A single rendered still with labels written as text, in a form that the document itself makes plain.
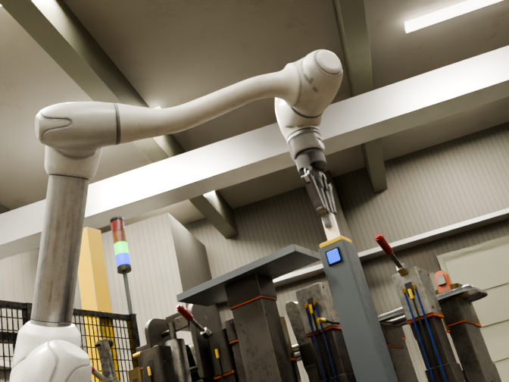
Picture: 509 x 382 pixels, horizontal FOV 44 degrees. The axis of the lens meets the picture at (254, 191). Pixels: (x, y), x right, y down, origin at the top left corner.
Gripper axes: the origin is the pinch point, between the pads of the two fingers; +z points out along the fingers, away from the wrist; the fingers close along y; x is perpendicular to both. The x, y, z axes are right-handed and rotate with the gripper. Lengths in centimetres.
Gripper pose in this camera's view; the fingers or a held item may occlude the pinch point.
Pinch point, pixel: (331, 228)
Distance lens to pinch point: 153.6
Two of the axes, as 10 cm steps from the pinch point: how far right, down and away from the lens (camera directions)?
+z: 2.3, 8.8, -4.1
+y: 5.4, 2.4, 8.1
